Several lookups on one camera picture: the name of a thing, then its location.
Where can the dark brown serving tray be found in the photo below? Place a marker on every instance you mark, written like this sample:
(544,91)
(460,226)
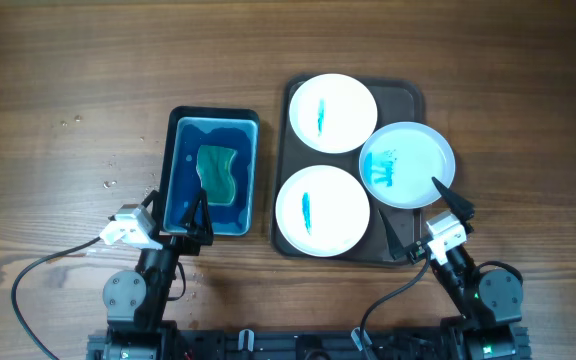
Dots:
(397,100)

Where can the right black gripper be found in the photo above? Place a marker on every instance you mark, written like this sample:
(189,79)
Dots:
(416,252)

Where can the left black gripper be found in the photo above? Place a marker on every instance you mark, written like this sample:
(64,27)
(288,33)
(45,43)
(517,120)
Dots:
(196,235)

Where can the green scouring sponge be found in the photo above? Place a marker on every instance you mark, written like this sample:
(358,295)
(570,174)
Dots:
(214,165)

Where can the black tub blue water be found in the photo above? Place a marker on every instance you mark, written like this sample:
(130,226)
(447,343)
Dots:
(189,128)

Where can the white plate blue smear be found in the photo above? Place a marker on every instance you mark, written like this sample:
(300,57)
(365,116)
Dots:
(400,161)

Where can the white plate top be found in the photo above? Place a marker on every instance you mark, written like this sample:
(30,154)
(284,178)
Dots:
(333,113)

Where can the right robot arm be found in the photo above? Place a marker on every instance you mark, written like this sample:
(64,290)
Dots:
(488,295)

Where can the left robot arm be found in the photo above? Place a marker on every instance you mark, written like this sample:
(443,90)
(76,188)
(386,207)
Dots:
(136,299)

